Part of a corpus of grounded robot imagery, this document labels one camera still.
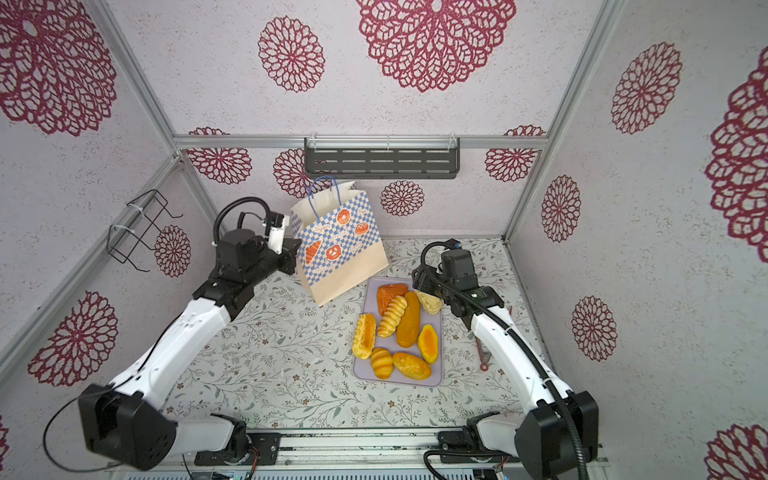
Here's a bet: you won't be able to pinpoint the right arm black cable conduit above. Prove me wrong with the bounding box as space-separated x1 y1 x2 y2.
418 239 592 480

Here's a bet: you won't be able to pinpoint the checkered paper bread bag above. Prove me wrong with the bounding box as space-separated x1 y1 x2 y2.
290 175 388 306

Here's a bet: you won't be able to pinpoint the small striped fake croissant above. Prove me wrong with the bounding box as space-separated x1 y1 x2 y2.
370 348 395 380

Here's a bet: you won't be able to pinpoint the golden oval fake roll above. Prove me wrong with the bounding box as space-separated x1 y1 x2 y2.
393 352 432 381

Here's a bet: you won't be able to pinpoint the long brown fake loaf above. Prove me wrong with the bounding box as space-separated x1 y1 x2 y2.
396 291 421 348

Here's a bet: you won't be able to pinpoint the black wire wall rack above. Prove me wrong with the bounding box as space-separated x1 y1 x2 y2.
105 189 183 273

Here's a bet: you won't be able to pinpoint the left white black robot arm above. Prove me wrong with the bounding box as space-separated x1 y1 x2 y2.
77 212 300 471

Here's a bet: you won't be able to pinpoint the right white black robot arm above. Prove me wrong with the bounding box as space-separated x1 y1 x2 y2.
412 239 599 479

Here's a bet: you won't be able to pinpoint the pale cream fake bun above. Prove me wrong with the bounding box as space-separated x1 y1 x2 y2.
415 290 443 315

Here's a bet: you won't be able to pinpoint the spiral striped fake bread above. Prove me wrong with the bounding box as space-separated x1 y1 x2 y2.
377 296 408 338

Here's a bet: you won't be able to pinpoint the red silicone steel tongs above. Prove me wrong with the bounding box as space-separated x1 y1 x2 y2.
475 307 513 372

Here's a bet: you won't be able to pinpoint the orange croissant fake bread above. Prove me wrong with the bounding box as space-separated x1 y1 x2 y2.
377 283 409 315

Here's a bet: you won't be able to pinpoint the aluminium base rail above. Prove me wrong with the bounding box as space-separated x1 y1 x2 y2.
107 426 610 475

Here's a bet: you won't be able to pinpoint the grey metal wall shelf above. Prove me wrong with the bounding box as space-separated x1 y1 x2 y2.
303 137 461 180

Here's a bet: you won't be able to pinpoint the lavender plastic tray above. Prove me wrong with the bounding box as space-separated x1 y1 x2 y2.
352 276 444 388

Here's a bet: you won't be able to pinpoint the yellow orange oval bread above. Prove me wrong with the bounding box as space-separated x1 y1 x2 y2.
417 324 440 364

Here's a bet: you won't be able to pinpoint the yellow braided fake bread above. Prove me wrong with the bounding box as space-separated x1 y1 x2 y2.
352 313 377 360

